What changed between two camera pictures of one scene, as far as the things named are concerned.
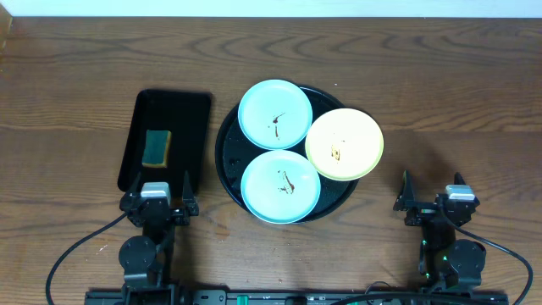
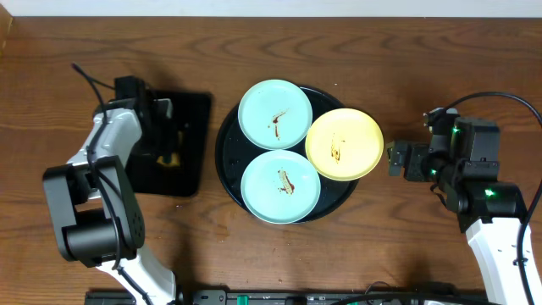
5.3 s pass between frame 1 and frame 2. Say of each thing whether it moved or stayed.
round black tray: stayed
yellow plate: stayed
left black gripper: moved
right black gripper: moved
